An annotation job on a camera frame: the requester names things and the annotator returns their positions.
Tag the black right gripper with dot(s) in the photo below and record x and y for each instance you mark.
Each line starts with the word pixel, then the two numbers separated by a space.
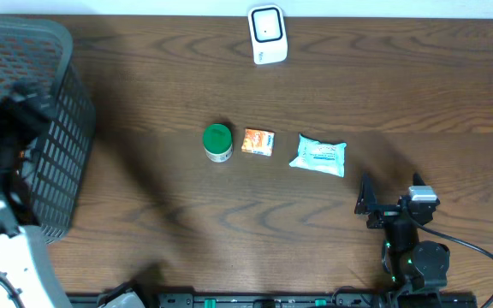
pixel 367 204

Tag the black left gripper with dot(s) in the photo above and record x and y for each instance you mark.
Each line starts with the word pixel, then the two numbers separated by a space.
pixel 22 127

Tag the teal wet wipes pack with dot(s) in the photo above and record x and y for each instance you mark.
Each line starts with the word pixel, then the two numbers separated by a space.
pixel 319 156

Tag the orange Kleenex tissue pack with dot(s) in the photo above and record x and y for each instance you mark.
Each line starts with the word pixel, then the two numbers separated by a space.
pixel 258 142

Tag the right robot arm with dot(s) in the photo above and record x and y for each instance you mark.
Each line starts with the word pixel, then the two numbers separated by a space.
pixel 417 268

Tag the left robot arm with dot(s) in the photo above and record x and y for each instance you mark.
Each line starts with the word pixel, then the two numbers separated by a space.
pixel 27 277

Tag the white barcode scanner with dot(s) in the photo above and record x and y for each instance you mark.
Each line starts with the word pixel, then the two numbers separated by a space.
pixel 268 34

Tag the grey plastic basket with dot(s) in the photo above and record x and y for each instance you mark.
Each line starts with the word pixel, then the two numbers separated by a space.
pixel 40 51

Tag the green lid jar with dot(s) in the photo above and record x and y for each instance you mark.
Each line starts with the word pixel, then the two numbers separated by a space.
pixel 218 143

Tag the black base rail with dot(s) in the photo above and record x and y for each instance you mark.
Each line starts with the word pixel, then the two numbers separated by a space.
pixel 132 294

